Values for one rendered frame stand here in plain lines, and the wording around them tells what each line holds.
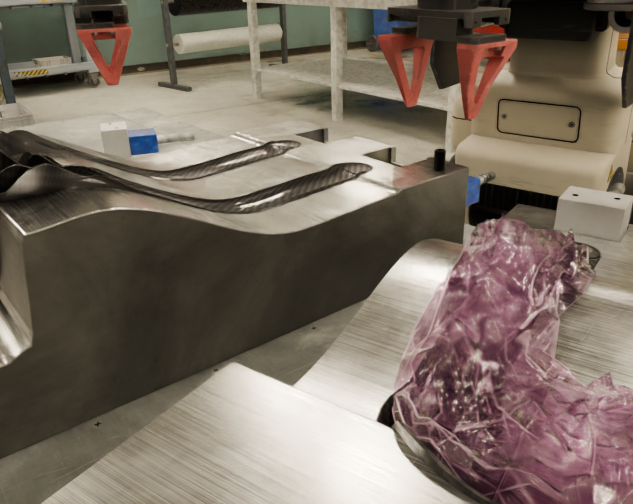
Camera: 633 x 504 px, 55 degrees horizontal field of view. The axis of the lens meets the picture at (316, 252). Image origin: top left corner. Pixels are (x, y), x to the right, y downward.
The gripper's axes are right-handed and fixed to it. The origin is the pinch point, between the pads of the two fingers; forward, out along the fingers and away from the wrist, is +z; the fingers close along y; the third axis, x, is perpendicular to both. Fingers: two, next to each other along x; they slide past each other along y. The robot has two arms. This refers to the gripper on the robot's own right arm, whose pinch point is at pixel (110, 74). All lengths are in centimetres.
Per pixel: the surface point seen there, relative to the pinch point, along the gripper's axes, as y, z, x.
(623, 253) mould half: 61, 7, 34
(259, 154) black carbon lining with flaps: 33.0, 4.1, 12.8
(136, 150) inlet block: 2.4, 10.6, 1.8
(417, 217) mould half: 49, 6, 22
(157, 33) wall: -642, 54, 65
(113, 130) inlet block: 2.7, 7.3, -0.9
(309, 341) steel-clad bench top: 56, 12, 10
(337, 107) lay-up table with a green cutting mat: -329, 82, 159
